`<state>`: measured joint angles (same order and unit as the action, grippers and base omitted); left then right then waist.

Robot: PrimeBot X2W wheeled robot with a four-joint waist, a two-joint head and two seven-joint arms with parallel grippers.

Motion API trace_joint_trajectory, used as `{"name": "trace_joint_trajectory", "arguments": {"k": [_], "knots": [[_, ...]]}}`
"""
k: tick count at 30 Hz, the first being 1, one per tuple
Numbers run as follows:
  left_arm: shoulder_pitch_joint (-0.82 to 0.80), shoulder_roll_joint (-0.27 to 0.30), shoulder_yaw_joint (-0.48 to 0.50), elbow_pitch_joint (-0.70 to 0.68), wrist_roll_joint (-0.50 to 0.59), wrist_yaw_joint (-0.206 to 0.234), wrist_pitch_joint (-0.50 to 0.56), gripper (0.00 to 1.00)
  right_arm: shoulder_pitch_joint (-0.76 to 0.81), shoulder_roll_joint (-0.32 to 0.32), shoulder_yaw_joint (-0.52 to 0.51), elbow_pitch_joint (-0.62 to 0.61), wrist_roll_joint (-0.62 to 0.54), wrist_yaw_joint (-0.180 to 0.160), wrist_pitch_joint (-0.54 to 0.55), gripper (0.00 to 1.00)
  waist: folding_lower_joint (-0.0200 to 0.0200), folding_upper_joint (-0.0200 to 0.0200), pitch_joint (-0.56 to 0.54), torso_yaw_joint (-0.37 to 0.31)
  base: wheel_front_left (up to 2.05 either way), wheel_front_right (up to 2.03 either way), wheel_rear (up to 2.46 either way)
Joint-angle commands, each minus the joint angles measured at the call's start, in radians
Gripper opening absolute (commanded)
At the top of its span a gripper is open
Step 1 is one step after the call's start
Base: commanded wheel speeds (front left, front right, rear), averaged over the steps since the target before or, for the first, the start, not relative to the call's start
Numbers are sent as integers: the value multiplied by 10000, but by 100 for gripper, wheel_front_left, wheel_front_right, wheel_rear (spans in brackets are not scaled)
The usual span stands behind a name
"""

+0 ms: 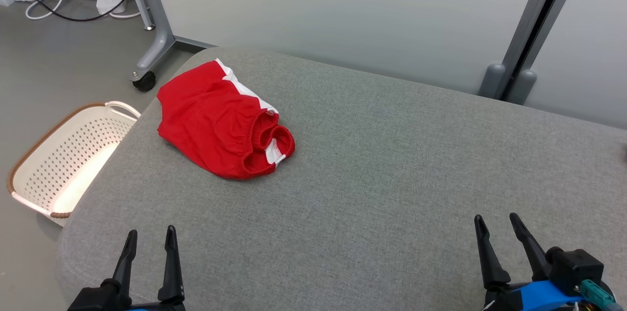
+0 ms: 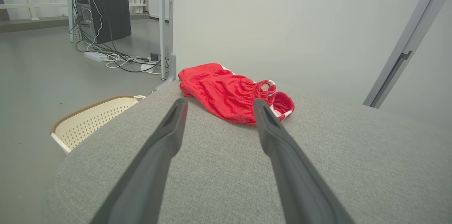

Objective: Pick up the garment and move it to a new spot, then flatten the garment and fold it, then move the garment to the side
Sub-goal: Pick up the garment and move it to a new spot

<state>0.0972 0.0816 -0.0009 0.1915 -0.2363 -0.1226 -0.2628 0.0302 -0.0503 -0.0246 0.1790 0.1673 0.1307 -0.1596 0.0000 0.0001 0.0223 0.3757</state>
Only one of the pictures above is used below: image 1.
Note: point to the grey partition post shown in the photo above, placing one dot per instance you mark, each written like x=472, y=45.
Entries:
x=534, y=22

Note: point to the teal right camera connector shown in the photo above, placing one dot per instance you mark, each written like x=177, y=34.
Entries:
x=600, y=296

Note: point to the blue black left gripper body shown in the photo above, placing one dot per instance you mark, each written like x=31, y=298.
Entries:
x=156, y=307

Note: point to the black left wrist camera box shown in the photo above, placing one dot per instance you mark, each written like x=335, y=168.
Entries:
x=95, y=299

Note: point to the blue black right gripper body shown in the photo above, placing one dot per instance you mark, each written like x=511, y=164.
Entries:
x=534, y=299

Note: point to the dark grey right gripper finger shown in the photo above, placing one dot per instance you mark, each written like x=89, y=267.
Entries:
x=531, y=247
x=490, y=262

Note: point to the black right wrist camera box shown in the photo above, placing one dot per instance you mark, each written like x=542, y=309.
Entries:
x=578, y=267

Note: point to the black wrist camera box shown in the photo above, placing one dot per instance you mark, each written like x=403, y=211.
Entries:
x=578, y=267
x=95, y=299

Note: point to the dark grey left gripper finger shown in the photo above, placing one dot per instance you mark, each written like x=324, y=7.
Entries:
x=171, y=272
x=126, y=262

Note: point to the red shorts with white trim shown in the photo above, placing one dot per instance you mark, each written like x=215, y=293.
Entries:
x=205, y=120

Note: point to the cream perforated laundry basket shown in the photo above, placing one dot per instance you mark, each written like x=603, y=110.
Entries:
x=59, y=164

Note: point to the grey partition leg with caster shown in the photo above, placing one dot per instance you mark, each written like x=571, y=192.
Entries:
x=159, y=32

